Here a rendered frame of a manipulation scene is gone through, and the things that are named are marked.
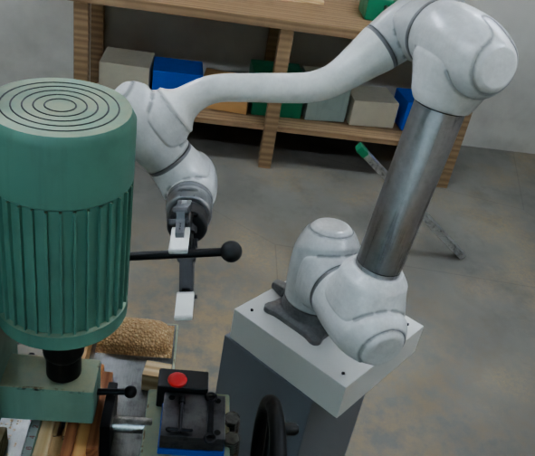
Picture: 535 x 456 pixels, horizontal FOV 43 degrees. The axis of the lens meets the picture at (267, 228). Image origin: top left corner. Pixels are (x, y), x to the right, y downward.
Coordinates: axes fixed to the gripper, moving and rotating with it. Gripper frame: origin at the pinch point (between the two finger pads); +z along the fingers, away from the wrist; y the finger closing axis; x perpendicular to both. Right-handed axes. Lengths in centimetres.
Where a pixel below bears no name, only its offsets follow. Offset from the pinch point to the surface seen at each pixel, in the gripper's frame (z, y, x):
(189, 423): 19.0, -12.1, 1.8
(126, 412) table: 8.9, -20.4, -9.8
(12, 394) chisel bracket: 17.6, -6.5, -23.8
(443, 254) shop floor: -185, -127, 110
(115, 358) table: -3.4, -19.8, -13.4
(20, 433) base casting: 6.7, -27.7, -29.4
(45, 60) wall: -314, -72, -106
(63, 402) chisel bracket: 17.5, -8.3, -16.6
